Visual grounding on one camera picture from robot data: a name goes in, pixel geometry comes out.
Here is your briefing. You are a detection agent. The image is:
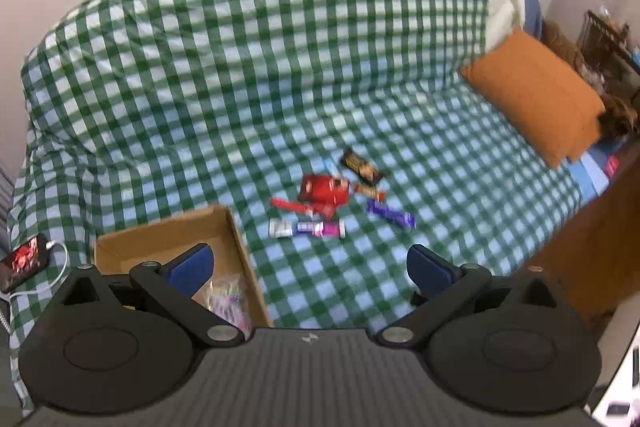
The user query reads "orange pillow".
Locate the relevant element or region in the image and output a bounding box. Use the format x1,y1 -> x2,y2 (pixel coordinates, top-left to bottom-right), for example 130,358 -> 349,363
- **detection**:
460,29 -> 607,170

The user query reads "cream cloth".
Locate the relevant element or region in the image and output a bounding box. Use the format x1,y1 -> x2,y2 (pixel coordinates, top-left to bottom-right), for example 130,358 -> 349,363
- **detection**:
482,0 -> 526,52

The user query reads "black smartphone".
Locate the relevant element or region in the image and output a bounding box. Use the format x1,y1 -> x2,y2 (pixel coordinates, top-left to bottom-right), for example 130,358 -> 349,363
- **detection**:
0,233 -> 53,294

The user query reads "wooden side table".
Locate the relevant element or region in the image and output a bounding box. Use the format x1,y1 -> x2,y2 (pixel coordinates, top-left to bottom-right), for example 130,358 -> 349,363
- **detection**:
525,142 -> 640,325

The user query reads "black snack packet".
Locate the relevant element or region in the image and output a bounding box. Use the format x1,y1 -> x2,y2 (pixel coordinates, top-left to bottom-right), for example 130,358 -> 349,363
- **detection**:
340,148 -> 390,186

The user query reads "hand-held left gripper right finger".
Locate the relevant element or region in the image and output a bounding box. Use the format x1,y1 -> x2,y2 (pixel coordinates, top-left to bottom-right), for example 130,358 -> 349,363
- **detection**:
376,245 -> 576,348

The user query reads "small brown red snack bar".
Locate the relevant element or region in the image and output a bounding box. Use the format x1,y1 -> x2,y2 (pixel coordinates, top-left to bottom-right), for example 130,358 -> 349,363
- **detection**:
354,184 -> 387,202

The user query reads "clear bag of candies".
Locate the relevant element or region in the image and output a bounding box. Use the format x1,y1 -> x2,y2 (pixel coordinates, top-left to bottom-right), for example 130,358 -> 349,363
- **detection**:
192,272 -> 253,340

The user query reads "light blue folded cloth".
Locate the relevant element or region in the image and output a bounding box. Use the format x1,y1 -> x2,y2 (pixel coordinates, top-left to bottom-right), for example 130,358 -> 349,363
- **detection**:
570,142 -> 621,198

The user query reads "purple snack bar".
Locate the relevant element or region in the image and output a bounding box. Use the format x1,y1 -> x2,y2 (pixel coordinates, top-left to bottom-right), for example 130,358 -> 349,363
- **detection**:
366,199 -> 417,230

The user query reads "smartphone with white cable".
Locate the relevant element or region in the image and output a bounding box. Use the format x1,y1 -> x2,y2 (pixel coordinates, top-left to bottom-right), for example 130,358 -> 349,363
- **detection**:
0,241 -> 71,338

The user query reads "brown cardboard box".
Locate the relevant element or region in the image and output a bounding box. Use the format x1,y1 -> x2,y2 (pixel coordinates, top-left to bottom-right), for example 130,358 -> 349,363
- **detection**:
94,205 -> 275,329

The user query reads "slim red snack stick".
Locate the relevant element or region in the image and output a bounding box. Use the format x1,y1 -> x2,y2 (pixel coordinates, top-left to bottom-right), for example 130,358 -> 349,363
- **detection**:
270,196 -> 337,219

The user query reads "red snack packet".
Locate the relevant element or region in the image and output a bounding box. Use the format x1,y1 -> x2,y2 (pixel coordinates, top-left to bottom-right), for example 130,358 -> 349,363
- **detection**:
298,174 -> 352,206

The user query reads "green checked blanket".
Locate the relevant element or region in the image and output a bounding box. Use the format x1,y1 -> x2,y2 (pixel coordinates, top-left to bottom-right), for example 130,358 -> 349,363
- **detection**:
7,0 -> 583,413

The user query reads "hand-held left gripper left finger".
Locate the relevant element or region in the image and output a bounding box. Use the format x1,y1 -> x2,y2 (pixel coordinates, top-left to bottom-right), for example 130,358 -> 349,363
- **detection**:
45,243 -> 243,348

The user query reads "purple pink snack packet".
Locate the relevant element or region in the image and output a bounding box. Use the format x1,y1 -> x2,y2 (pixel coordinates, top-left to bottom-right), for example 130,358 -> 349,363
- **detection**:
295,219 -> 347,240

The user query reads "grey curtain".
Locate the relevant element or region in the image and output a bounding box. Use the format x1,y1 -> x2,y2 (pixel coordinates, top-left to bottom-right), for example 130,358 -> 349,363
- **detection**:
0,157 -> 21,258

